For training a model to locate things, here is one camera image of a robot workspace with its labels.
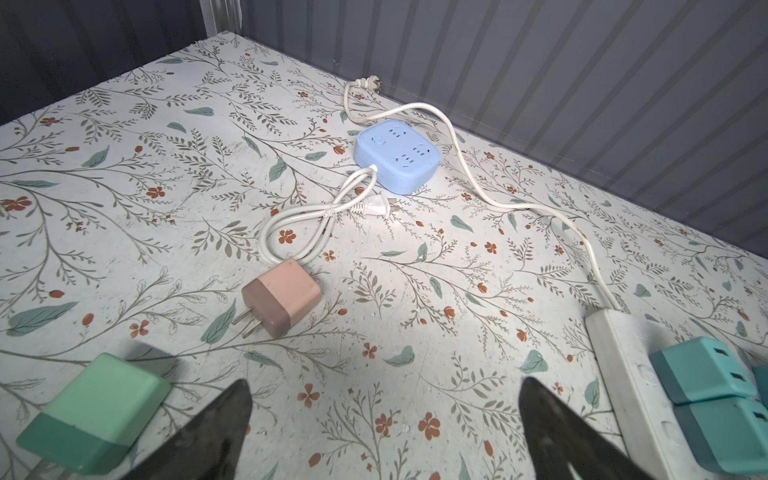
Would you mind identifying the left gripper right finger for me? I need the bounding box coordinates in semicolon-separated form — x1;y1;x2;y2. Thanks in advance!
518;376;650;479

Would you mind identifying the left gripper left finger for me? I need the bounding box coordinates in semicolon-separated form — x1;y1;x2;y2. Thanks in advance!
125;379;252;479

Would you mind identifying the long white power strip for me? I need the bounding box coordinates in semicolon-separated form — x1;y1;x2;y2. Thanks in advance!
585;309;748;479

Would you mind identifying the green plug cube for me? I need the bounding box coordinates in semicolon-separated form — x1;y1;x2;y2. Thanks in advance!
16;353;171;475

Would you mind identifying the teal plug cube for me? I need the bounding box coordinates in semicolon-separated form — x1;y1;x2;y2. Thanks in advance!
673;397;767;476
649;337;758;405

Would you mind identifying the pink plug cube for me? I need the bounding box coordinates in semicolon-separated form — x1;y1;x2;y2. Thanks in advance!
232;259;322;338

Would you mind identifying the floral patterned table mat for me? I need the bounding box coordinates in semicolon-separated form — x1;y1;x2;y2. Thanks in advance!
1;33;767;479

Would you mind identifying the round blue power hub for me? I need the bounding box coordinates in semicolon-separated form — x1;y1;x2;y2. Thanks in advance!
353;119;442;195

